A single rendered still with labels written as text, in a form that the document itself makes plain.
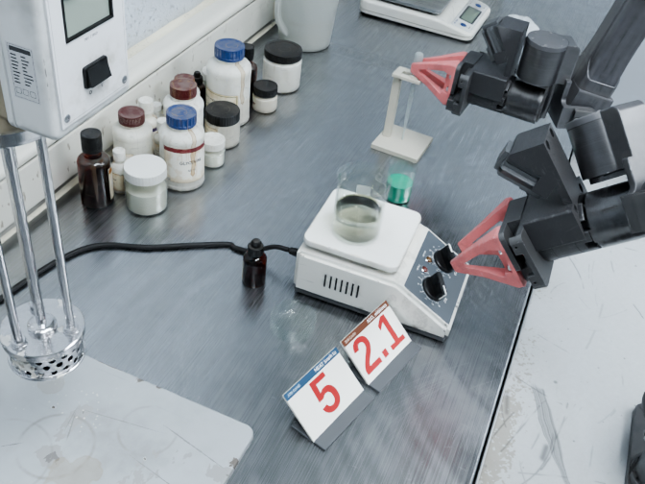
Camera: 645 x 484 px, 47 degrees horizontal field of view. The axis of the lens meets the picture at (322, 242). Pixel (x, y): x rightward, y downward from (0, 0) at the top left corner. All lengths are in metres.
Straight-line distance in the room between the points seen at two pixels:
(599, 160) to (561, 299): 0.33
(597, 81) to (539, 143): 0.42
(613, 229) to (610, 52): 0.42
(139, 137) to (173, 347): 0.33
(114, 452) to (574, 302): 0.60
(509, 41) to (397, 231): 0.34
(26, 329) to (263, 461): 0.27
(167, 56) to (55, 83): 0.79
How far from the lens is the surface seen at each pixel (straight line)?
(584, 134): 0.75
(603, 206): 0.75
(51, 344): 0.65
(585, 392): 0.93
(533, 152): 0.72
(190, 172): 1.07
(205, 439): 0.78
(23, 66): 0.44
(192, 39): 1.29
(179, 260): 0.97
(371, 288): 0.88
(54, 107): 0.45
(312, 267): 0.89
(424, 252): 0.93
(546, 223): 0.75
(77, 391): 0.83
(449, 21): 1.65
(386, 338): 0.87
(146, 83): 1.19
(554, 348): 0.96
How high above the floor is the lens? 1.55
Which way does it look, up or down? 40 degrees down
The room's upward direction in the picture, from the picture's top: 8 degrees clockwise
